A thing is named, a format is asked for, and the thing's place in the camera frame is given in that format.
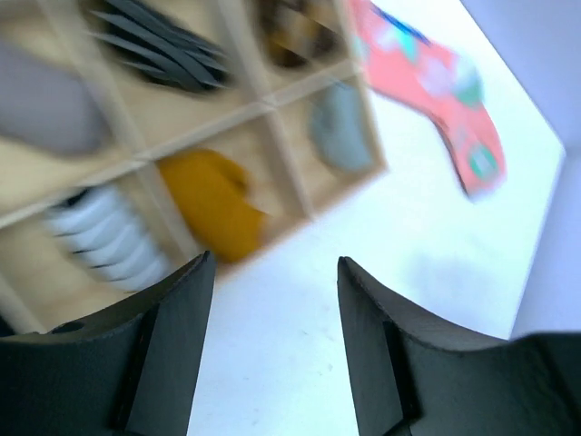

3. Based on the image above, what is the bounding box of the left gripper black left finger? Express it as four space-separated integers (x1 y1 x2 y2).
1 253 216 435

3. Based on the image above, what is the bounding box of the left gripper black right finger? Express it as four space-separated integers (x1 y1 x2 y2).
338 257 580 435

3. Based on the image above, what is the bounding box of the rolled white striped sock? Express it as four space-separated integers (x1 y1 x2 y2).
44 184 172 292

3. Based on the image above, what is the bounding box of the rolled mustard sock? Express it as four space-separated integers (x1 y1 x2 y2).
156 148 266 263

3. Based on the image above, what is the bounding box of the wooden compartment tray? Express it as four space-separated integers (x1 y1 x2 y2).
1 1 387 333

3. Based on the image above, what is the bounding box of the rolled grey sock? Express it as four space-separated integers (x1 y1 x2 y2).
309 81 373 173

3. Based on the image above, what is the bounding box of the rolled beige sock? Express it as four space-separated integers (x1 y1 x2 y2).
1 40 110 155

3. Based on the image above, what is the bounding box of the pink patterned sock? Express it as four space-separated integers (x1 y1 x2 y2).
349 1 507 198

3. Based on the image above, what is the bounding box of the rolled black striped sock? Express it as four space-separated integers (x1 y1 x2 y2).
87 1 231 94

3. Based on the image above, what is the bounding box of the rolled argyle brown sock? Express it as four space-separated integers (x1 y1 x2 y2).
252 1 340 68

